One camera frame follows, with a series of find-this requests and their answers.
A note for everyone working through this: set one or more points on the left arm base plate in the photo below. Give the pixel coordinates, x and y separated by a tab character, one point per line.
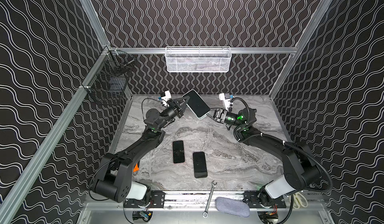
152	199

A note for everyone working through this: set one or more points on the silver wrench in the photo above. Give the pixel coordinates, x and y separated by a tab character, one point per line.
213	185

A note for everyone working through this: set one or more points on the white wire basket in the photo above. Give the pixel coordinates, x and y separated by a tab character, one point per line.
198	59

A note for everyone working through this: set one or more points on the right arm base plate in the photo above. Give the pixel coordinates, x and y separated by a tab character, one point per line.
257	200

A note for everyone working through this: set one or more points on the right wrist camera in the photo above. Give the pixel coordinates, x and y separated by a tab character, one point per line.
227	100

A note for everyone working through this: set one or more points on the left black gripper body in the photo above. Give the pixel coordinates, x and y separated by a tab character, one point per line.
177	107

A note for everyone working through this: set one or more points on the orange handled adjustable wrench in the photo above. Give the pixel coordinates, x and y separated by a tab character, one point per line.
136	168

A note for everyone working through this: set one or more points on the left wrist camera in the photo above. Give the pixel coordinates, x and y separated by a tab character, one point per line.
165	97

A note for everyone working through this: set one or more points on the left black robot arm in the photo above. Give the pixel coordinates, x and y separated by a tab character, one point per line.
113	180

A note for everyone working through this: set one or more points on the grey cloth pad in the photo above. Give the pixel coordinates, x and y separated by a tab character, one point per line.
232	207

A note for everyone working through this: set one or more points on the black phone left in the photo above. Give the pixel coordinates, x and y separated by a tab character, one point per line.
178	152

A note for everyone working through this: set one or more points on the black wire basket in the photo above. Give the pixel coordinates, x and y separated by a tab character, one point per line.
109	85

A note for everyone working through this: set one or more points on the black phone middle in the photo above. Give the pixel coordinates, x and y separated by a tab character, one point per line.
200	165

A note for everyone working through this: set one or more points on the black phone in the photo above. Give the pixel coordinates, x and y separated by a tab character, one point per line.
178	152
200	165

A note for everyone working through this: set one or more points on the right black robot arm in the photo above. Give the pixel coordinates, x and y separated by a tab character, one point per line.
300	169

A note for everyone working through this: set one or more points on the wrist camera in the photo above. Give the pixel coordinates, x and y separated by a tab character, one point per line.
165	97
227	100

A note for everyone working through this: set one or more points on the white scissors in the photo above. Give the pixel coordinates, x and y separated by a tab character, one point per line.
299	201

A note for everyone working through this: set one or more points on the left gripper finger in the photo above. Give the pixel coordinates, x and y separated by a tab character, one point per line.
183	107
182	100

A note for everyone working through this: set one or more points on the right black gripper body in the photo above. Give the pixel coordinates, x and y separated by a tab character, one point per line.
217	115

